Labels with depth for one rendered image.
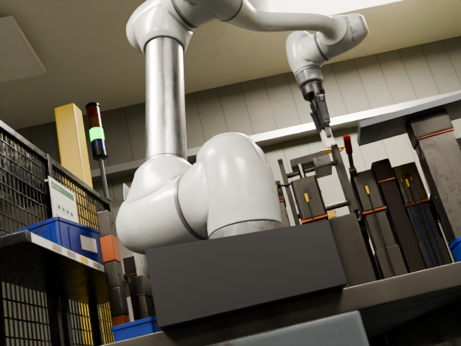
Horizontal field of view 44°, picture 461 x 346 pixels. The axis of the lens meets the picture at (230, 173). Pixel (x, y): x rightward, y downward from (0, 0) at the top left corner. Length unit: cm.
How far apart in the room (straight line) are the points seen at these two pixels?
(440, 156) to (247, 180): 63
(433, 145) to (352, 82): 344
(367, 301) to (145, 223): 50
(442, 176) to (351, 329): 68
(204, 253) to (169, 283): 8
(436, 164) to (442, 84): 361
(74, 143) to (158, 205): 153
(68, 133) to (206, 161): 164
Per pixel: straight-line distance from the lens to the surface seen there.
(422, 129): 161
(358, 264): 160
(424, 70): 520
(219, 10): 159
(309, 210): 157
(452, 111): 168
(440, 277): 106
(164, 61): 150
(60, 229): 173
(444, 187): 156
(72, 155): 270
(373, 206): 166
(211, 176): 115
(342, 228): 162
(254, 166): 115
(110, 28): 401
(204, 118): 477
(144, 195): 127
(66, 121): 279
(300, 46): 200
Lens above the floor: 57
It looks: 21 degrees up
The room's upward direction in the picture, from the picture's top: 14 degrees counter-clockwise
